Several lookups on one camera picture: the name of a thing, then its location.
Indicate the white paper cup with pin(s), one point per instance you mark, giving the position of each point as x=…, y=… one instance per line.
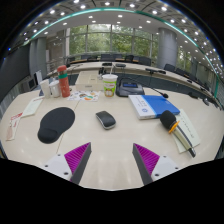
x=45, y=89

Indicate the black mouse pad with wrist rest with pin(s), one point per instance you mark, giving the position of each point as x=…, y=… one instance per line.
x=56, y=123

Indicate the black desk conference microphone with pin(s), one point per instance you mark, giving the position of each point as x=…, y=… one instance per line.
x=129, y=89

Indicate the handheld microphone with foam head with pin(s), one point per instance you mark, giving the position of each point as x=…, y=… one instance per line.
x=168, y=119

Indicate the ceiling lights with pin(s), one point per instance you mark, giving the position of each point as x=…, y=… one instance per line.
x=120, y=15

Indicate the black office chairs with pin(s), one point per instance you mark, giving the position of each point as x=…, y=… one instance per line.
x=145, y=60

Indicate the black computer mouse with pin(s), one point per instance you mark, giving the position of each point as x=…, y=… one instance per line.
x=106, y=120

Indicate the white compartment box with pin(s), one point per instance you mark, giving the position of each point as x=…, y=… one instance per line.
x=88, y=81

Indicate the grey monitor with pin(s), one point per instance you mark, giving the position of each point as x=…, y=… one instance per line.
x=30, y=84

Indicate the blue and white book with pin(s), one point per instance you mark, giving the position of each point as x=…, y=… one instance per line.
x=153, y=106

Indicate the red thermos bottle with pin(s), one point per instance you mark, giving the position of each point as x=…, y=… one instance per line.
x=63, y=83

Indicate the white lidded mug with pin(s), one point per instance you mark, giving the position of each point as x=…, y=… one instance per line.
x=55, y=89

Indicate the printed paper cup with straw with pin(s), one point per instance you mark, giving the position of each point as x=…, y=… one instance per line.
x=110, y=86

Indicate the white standing appliance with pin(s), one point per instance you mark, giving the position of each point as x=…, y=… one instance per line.
x=38, y=77

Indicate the white printed paper sheet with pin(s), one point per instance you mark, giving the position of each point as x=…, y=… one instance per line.
x=32, y=106

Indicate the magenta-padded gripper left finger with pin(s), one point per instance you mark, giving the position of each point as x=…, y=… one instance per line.
x=61, y=165

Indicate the colourful sticker sheet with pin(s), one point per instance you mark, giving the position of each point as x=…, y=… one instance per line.
x=83, y=96

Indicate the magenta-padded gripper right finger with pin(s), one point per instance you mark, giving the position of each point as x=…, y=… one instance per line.
x=160, y=166

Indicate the red and white leaflet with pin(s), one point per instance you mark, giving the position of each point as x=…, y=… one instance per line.
x=14, y=126

